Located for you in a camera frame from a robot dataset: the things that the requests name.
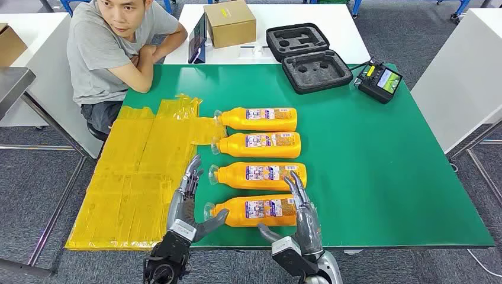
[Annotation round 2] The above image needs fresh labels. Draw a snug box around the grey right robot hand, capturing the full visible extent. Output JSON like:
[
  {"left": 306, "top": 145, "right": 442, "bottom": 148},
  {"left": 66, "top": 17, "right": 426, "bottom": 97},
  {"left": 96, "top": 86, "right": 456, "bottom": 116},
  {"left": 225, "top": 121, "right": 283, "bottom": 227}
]
[{"left": 258, "top": 170, "right": 325, "bottom": 260}]

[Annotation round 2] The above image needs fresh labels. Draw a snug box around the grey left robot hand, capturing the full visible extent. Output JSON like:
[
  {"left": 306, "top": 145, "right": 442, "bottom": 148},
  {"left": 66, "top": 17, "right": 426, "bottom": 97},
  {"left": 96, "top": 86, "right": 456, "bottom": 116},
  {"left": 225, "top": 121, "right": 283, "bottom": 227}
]
[{"left": 166, "top": 154, "right": 230, "bottom": 242}]

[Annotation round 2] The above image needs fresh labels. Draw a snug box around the person's right hand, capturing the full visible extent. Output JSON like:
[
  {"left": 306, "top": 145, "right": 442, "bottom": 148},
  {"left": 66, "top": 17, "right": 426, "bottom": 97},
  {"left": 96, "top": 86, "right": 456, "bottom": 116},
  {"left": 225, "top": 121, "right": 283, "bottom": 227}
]
[{"left": 139, "top": 44, "right": 157, "bottom": 60}]

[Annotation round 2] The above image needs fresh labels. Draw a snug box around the orange detergent bottle clear cap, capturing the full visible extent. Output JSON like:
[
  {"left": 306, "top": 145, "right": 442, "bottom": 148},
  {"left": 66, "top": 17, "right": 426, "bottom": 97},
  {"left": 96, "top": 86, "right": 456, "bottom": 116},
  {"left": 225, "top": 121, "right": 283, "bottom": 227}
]
[
  {"left": 208, "top": 162, "right": 307, "bottom": 192},
  {"left": 211, "top": 131, "right": 302, "bottom": 159},
  {"left": 204, "top": 193, "right": 299, "bottom": 228},
  {"left": 213, "top": 106, "right": 298, "bottom": 133}
]

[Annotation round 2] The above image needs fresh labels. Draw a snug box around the person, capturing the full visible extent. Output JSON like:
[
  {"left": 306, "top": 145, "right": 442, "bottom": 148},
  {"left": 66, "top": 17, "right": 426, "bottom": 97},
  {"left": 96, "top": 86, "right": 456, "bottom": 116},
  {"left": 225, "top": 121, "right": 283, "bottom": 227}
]
[{"left": 66, "top": 0, "right": 189, "bottom": 136}]

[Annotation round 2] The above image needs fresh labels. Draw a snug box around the dark tablet with stand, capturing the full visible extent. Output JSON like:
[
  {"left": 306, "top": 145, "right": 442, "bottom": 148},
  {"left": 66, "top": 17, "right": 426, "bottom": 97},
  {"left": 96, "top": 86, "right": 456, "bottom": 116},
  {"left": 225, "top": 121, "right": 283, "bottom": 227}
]
[{"left": 188, "top": 12, "right": 208, "bottom": 64}]

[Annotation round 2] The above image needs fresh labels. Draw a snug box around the yellow taped cardboard mat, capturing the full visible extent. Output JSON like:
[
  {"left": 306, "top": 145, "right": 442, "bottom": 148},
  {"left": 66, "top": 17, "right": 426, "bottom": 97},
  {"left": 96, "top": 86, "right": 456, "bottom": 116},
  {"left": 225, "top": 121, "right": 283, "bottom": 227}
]
[{"left": 65, "top": 93, "right": 229, "bottom": 251}]

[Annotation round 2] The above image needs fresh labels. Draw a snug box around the black stool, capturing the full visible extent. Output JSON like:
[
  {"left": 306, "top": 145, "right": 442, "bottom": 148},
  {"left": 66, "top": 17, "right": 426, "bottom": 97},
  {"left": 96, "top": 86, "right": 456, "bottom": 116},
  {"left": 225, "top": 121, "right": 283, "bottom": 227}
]
[{"left": 86, "top": 122, "right": 108, "bottom": 143}]

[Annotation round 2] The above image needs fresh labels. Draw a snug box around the closed brown cardboard box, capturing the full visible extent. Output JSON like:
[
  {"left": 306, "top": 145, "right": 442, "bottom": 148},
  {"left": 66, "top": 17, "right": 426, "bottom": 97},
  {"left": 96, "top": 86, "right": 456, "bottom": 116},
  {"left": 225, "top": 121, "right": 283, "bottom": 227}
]
[{"left": 203, "top": 0, "right": 258, "bottom": 49}]

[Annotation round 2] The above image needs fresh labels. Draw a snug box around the white side table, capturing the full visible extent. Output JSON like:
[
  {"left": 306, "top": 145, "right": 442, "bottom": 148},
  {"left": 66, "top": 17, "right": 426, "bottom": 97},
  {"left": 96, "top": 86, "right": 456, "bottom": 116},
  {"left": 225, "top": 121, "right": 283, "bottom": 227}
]
[{"left": 0, "top": 12, "right": 104, "bottom": 160}]

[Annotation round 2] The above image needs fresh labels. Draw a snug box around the grey metal table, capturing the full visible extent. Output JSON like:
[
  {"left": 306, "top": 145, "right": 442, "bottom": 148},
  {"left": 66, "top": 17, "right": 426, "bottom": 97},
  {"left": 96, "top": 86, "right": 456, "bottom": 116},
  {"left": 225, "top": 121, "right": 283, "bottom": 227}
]
[{"left": 0, "top": 66, "right": 89, "bottom": 279}]

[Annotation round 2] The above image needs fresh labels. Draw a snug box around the open brown cardboard box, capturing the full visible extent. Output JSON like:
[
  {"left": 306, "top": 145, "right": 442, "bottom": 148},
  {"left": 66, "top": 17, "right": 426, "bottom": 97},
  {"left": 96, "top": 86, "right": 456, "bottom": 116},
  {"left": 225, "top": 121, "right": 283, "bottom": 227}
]
[{"left": 0, "top": 22, "right": 28, "bottom": 68}]

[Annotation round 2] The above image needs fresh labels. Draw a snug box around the open black foam case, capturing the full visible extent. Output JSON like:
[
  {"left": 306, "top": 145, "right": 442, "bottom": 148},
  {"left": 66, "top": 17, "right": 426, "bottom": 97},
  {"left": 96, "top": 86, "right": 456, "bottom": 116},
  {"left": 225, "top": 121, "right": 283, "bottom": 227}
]
[{"left": 266, "top": 22, "right": 354, "bottom": 95}]

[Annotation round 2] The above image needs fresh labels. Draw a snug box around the black remote controller with screen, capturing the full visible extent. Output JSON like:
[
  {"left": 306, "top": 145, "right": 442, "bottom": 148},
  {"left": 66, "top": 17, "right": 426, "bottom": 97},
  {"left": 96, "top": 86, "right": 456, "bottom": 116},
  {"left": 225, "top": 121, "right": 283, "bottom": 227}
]
[{"left": 355, "top": 59, "right": 404, "bottom": 105}]

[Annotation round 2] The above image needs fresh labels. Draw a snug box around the white table with box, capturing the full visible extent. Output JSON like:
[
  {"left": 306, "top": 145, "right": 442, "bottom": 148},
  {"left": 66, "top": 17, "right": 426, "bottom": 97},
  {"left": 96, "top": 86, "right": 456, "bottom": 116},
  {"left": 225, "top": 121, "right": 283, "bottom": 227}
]
[{"left": 163, "top": 4, "right": 371, "bottom": 66}]

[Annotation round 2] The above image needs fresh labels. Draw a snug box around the white table with metal legs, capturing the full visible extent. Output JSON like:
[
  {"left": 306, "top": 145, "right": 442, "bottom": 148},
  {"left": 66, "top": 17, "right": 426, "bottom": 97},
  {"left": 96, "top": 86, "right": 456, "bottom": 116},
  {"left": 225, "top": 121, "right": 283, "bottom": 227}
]
[{"left": 410, "top": 8, "right": 502, "bottom": 208}]

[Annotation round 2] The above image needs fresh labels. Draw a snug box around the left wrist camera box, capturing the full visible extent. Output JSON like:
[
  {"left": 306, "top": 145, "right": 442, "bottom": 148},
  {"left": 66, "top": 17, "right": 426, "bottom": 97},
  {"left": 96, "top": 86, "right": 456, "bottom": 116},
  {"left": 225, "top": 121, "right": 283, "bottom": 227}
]
[{"left": 168, "top": 218, "right": 198, "bottom": 243}]

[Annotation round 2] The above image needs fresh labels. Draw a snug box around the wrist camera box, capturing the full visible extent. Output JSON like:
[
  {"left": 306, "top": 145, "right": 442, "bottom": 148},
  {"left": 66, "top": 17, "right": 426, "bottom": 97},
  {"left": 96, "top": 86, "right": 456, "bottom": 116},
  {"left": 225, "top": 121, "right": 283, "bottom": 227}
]
[
  {"left": 271, "top": 235, "right": 319, "bottom": 277},
  {"left": 168, "top": 218, "right": 198, "bottom": 243}
]

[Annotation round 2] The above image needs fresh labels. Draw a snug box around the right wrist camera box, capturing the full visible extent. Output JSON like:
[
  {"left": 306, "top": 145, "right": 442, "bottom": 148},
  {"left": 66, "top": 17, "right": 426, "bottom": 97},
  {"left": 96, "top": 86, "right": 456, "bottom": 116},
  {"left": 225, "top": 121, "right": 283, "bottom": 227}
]
[{"left": 271, "top": 235, "right": 319, "bottom": 277}]

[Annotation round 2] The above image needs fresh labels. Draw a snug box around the white floor cable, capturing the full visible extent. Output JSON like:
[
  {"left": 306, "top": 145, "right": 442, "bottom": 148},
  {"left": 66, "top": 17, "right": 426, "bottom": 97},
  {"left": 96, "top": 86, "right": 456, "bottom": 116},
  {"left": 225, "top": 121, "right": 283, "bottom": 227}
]
[{"left": 466, "top": 248, "right": 502, "bottom": 279}]

